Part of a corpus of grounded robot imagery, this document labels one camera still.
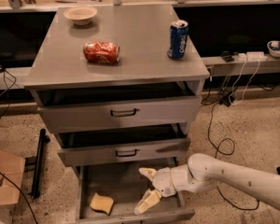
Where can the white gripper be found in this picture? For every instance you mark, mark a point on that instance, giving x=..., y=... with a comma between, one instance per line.
x=162, y=181

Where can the yellow sponge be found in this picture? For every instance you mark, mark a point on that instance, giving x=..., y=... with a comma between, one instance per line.
x=102, y=203

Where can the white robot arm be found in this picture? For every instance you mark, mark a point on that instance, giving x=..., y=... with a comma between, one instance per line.
x=200, y=174

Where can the bottom grey drawer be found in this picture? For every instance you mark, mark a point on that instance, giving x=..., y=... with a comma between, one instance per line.
x=126, y=186

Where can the grey drawer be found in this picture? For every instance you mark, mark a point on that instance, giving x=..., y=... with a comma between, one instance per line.
x=126, y=186
x=101, y=108
x=121, y=145

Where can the middle grey drawer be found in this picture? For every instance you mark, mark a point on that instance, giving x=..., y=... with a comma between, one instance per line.
x=121, y=145

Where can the grey metal drawer cabinet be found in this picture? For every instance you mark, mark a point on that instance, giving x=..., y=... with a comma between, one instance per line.
x=142, y=34

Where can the top grey drawer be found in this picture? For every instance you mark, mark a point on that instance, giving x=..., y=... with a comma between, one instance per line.
x=101, y=108

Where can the black pole on floor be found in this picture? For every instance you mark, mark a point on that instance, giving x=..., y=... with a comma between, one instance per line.
x=43, y=139

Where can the crushed red soda can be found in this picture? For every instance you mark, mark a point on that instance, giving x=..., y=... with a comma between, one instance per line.
x=101, y=52

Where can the wooden box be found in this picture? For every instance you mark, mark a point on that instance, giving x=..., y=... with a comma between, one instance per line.
x=11, y=174

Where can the black small device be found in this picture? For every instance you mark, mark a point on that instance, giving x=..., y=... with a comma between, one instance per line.
x=226, y=56

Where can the blue pepsi can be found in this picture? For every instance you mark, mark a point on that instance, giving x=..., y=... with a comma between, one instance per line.
x=178, y=39

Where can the white power strip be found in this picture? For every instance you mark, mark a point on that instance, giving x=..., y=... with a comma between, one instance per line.
x=252, y=56

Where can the beige bowl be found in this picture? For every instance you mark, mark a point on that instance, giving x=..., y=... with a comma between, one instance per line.
x=80, y=15

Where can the blue white bowl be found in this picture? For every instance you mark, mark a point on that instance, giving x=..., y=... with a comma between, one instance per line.
x=274, y=48

